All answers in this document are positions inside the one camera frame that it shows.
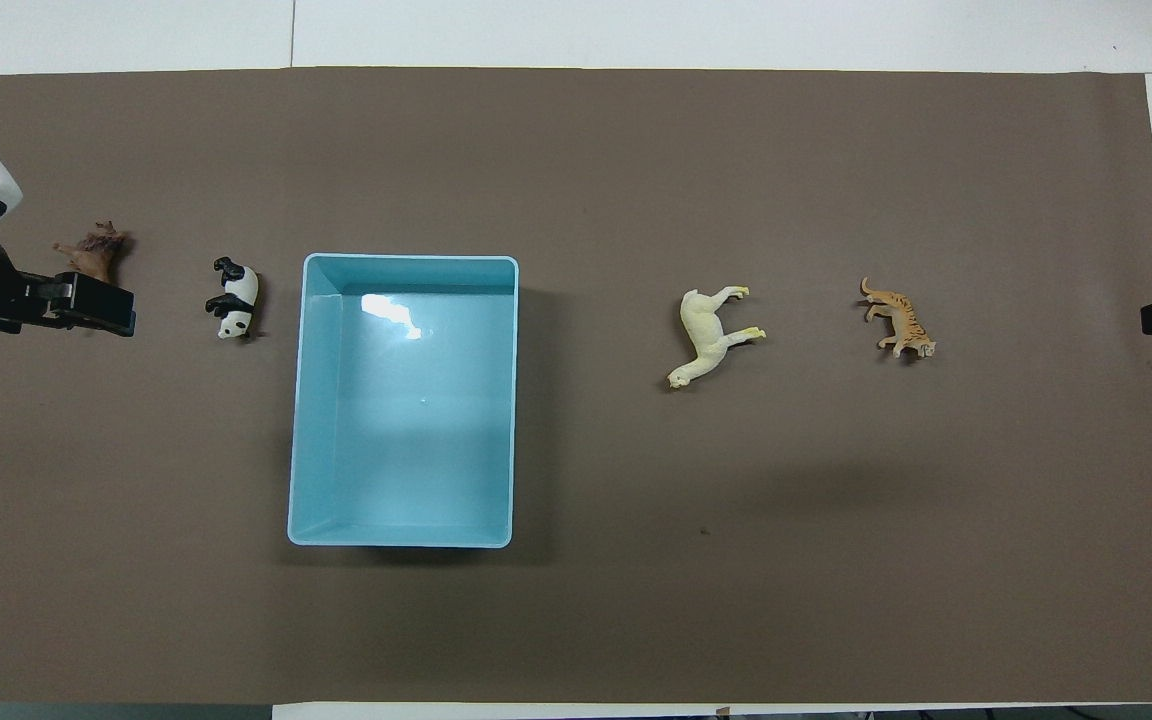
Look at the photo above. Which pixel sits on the cream alpaca toy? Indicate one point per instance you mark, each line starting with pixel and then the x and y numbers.
pixel 704 335

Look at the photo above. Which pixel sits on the brown lion toy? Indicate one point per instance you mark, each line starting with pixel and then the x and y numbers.
pixel 94 255

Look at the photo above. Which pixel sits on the brown paper table mat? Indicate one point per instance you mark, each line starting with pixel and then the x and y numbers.
pixel 636 150

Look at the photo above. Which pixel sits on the light blue storage box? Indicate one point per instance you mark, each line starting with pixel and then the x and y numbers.
pixel 406 450

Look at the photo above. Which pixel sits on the black and white panda toy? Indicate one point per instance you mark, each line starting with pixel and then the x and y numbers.
pixel 241 295

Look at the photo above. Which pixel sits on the orange striped tiger toy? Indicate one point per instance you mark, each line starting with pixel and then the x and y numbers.
pixel 904 322

